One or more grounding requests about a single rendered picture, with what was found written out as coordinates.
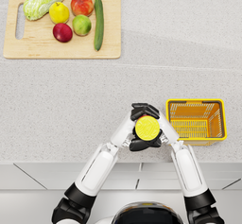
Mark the white counter cabinet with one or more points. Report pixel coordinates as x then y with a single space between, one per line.
31 177

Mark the yellow slatted basket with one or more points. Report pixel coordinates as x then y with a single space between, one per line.
201 128

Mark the green apple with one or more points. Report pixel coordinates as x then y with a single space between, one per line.
81 25

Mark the dark round robot body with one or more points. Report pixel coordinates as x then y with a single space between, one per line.
146 215

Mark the dark red apple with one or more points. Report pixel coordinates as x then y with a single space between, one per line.
62 32

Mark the green cucumber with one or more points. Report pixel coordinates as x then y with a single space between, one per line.
99 23

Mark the green napa cabbage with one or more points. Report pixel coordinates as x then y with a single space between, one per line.
41 2

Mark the wooden cutting board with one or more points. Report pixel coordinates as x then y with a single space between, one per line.
41 48

